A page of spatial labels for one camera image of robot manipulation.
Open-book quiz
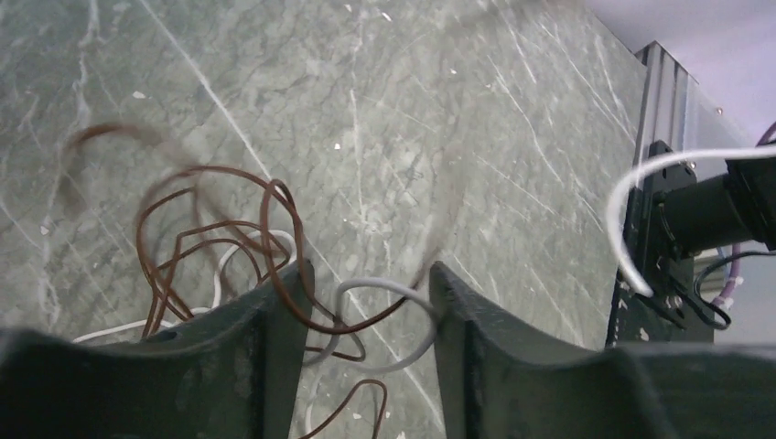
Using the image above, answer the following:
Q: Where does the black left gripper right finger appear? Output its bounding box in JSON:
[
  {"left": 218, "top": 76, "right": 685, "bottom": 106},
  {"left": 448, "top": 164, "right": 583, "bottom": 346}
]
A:
[{"left": 429, "top": 262, "right": 775, "bottom": 438}]

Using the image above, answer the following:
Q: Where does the dark brown thin cable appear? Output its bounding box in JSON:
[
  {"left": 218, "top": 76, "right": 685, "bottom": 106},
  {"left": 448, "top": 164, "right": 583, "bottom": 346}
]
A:
[{"left": 60, "top": 123, "right": 450, "bottom": 439}]

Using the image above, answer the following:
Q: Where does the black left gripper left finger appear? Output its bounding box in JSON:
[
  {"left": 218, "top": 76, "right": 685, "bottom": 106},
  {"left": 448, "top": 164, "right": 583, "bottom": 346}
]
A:
[{"left": 1, "top": 284, "right": 307, "bottom": 438}]

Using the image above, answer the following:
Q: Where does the white thin cable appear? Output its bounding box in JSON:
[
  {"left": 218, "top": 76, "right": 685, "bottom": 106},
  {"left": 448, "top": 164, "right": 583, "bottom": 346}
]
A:
[
  {"left": 72, "top": 229, "right": 444, "bottom": 439},
  {"left": 606, "top": 145, "right": 776, "bottom": 298}
]

